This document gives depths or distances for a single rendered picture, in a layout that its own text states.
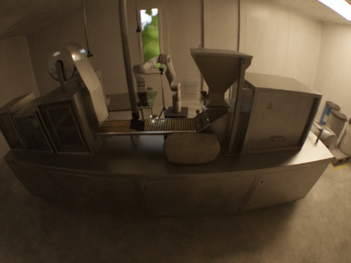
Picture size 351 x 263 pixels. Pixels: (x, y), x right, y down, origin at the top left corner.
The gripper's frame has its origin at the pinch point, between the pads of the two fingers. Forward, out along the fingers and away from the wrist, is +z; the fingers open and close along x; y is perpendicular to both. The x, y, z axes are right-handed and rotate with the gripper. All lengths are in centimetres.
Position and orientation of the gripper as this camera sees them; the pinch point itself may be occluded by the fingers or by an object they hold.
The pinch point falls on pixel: (147, 111)
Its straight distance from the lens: 127.7
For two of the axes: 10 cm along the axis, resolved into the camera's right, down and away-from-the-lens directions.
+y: -7.4, 4.0, -5.4
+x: 6.7, 3.9, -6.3
